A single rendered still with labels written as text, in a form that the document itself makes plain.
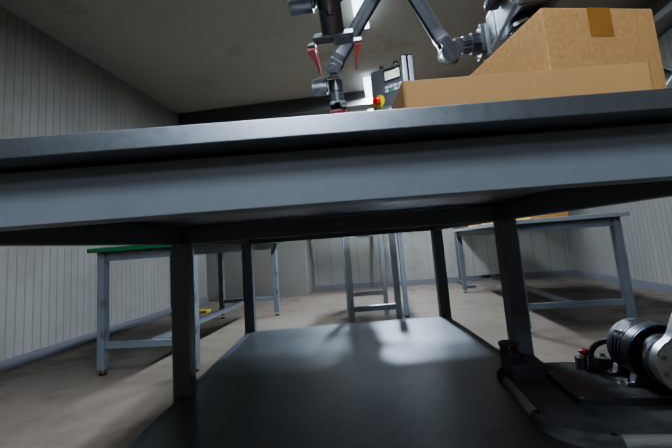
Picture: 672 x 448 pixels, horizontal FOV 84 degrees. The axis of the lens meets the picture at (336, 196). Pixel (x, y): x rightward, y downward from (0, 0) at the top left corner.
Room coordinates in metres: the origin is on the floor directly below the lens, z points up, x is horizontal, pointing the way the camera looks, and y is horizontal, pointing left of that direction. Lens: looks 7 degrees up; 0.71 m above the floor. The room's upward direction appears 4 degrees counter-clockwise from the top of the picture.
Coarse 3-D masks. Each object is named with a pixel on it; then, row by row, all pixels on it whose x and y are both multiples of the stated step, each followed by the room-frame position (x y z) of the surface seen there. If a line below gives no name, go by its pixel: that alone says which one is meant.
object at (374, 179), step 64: (640, 128) 0.39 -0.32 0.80; (0, 192) 0.39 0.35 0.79; (64, 192) 0.39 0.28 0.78; (128, 192) 0.38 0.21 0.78; (192, 192) 0.39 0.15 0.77; (256, 192) 0.39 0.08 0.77; (320, 192) 0.39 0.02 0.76; (384, 192) 0.39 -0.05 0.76; (448, 192) 0.39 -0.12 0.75; (512, 192) 0.42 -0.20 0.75; (576, 192) 0.92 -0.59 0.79; (640, 192) 0.73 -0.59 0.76; (192, 256) 1.42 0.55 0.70; (512, 256) 1.37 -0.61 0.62; (192, 320) 1.40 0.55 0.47; (448, 320) 2.27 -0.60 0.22; (512, 320) 1.37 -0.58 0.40; (192, 384) 1.39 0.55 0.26; (256, 384) 1.45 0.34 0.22; (320, 384) 1.40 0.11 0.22; (384, 384) 1.35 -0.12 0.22; (448, 384) 1.31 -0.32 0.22
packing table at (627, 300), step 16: (528, 224) 2.67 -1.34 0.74; (544, 224) 2.66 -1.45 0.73; (560, 224) 2.65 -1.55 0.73; (576, 224) 2.63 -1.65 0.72; (592, 224) 2.62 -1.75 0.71; (608, 224) 2.61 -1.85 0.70; (624, 256) 2.59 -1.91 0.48; (464, 272) 4.73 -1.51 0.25; (624, 272) 2.59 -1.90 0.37; (464, 288) 4.73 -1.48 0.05; (528, 288) 3.47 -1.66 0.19; (624, 288) 2.59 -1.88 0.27; (528, 304) 2.68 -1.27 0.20; (544, 304) 2.67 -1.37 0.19; (560, 304) 2.65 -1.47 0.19; (576, 304) 2.64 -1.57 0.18; (592, 304) 2.63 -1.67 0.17; (608, 304) 2.62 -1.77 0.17; (624, 304) 2.61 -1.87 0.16
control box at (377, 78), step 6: (390, 66) 1.58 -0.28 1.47; (402, 66) 1.55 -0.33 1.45; (372, 72) 1.64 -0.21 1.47; (378, 72) 1.61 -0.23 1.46; (402, 72) 1.55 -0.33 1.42; (372, 78) 1.63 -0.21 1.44; (378, 78) 1.61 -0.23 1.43; (402, 78) 1.55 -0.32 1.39; (372, 84) 1.63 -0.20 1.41; (378, 84) 1.61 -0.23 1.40; (384, 84) 1.60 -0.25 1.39; (372, 90) 1.63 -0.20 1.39; (378, 90) 1.62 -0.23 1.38; (372, 96) 1.64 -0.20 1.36; (384, 96) 1.60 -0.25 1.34; (390, 96) 1.58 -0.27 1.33; (384, 102) 1.60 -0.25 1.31; (390, 102) 1.59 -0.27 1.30; (378, 108) 1.62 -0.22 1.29; (384, 108) 1.61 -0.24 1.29; (390, 108) 1.61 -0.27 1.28
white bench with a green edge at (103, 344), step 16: (112, 256) 2.47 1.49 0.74; (128, 256) 2.46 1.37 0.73; (144, 256) 2.44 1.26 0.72; (160, 256) 2.43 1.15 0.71; (272, 256) 4.15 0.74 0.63; (272, 272) 4.15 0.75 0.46; (224, 288) 4.26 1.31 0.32; (224, 304) 4.25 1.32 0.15; (240, 304) 3.93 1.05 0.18; (160, 336) 2.56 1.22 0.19
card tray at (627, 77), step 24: (528, 72) 0.38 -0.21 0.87; (552, 72) 0.38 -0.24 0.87; (576, 72) 0.38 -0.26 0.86; (600, 72) 0.38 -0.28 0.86; (624, 72) 0.38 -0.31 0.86; (648, 72) 0.38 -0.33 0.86; (408, 96) 0.38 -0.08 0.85; (432, 96) 0.38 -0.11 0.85; (456, 96) 0.38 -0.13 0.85; (480, 96) 0.38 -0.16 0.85; (504, 96) 0.38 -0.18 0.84; (528, 96) 0.38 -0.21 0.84; (552, 96) 0.38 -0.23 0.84
